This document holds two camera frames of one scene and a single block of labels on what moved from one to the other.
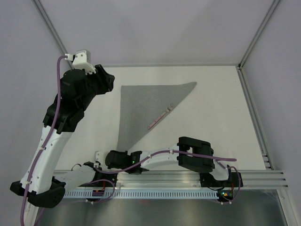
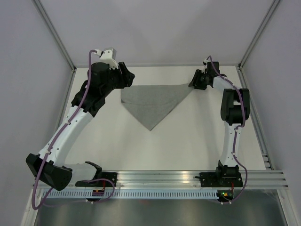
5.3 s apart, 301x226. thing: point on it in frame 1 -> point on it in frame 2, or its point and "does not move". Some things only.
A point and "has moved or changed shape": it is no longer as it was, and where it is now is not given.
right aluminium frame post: [274, 4] does not move
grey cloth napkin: [140, 105] has moved or changed shape
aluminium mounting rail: [181, 179] does not move
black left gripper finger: [106, 81] -> [129, 76]
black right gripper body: [120, 152] -> [203, 84]
